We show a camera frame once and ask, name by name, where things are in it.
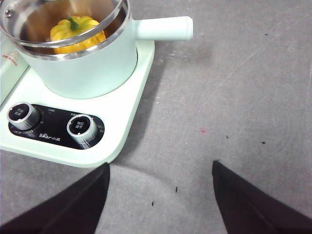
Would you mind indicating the silver control knob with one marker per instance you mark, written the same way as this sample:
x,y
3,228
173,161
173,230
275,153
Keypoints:
x,y
80,126
20,114

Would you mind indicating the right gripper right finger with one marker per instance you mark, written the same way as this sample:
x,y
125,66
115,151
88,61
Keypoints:
x,y
256,209

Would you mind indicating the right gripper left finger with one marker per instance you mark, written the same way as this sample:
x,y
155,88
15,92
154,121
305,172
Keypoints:
x,y
65,209

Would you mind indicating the green breakfast machine base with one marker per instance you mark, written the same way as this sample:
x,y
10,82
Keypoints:
x,y
122,109

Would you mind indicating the black control panel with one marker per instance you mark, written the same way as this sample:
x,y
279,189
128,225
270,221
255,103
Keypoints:
x,y
53,126

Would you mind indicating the yellow toy pumpkin green stem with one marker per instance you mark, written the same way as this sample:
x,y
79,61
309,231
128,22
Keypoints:
x,y
63,30

